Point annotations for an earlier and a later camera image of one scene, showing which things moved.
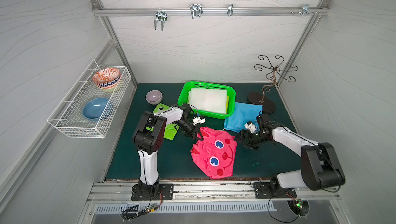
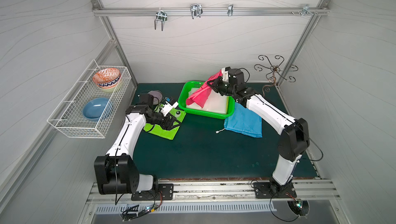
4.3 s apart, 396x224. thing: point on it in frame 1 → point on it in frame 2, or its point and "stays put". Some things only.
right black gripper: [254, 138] → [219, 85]
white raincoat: [211, 100] stays put
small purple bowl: [154, 97] stays put
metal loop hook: [196, 9] stays put
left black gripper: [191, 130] → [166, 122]
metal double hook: [161, 15] stays put
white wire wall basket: [89, 110] stays put
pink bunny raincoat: [215, 153] → [200, 97]
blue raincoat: [244, 113] stays put
